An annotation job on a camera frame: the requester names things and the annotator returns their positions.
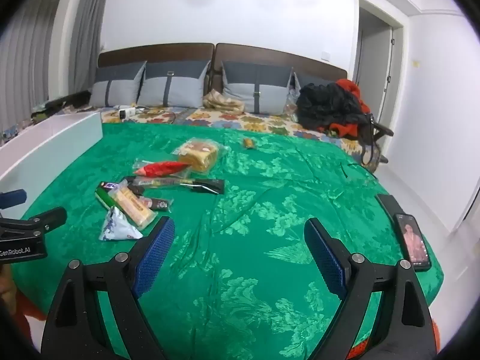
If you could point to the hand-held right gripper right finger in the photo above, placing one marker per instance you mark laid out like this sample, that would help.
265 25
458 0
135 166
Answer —
326 258

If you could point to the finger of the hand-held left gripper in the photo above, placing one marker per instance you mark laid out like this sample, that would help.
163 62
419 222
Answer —
41 219
13 198

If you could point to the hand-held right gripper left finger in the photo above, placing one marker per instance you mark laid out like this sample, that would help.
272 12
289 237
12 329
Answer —
157 251

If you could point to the blue white triangular packet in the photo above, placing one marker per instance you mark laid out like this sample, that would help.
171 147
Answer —
118 227

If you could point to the brown sausage packet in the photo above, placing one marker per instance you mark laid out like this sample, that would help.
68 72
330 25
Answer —
159 204

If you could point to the yellow biscuit packet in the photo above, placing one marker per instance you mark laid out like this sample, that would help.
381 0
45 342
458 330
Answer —
135 210

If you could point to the green snack packet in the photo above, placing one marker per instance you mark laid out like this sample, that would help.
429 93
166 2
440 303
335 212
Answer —
105 197

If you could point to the white storage box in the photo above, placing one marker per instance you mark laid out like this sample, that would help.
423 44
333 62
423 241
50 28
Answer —
56 138

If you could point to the blue silver snack packet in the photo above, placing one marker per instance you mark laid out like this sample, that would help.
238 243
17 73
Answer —
112 185

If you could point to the long black snack packet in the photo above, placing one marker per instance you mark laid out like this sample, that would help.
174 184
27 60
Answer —
202 185

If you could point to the red cone snack packet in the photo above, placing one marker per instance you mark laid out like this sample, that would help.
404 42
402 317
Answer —
161 168

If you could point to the clear snack packet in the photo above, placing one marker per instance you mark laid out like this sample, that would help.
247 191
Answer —
141 162

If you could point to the bread loaf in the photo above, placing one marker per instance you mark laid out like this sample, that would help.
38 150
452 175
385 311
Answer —
198 155

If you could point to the small orange snack packet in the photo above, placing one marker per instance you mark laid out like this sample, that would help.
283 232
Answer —
248 143

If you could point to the black tablet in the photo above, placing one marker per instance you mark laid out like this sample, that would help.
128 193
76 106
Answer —
390 204

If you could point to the smartphone with lit screen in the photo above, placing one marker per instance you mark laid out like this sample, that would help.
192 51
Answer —
414 243

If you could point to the eyeglasses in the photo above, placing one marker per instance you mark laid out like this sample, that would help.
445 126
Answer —
344 169

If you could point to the green floral blanket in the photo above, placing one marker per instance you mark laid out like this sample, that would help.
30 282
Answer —
243 202

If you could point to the dark handbag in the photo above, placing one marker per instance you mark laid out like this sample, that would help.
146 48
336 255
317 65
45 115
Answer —
371 153

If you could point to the white power strip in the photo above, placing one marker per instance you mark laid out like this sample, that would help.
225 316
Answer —
127 113

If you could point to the grey curtain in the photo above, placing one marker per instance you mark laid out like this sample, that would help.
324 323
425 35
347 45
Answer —
33 56

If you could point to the floral bedsheet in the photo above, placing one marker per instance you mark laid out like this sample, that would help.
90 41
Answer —
255 122

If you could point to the clear plastic bag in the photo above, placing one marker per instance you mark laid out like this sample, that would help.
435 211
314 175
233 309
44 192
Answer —
290 99

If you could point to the beige folded cloth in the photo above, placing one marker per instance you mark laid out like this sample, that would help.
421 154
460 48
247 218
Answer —
223 101

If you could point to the red garment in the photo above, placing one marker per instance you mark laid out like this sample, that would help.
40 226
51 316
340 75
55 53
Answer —
348 86

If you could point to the brown headboard panel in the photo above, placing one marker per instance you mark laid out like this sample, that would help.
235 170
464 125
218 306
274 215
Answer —
277 56
157 52

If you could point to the dark bed side rail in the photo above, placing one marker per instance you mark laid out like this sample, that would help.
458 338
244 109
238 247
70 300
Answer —
67 100

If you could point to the white wall switch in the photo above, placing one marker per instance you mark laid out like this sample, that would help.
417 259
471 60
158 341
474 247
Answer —
327 56

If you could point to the white door frame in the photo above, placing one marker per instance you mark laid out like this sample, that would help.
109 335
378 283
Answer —
398 63

